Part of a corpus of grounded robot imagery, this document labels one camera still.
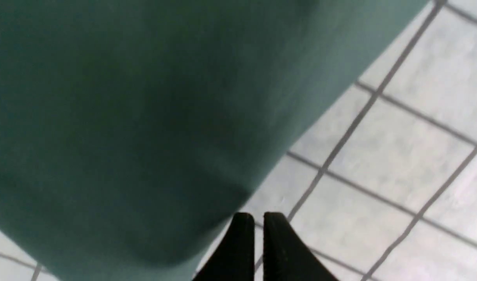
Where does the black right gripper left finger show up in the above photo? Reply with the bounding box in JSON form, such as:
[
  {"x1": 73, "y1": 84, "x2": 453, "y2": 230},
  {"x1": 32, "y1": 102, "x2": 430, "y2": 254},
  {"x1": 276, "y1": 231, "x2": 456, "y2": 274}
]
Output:
[{"x1": 194, "y1": 212, "x2": 255, "y2": 281}]

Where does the green long-sleeve top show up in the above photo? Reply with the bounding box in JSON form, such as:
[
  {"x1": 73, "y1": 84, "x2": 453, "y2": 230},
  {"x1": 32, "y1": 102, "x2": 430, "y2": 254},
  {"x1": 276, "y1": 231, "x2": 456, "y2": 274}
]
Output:
[{"x1": 0, "y1": 0, "x2": 427, "y2": 281}]

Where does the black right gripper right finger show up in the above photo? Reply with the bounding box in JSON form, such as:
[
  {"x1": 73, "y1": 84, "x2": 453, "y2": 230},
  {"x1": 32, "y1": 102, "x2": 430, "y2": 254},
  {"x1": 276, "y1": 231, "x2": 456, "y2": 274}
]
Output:
[{"x1": 263, "y1": 212, "x2": 337, "y2": 281}]

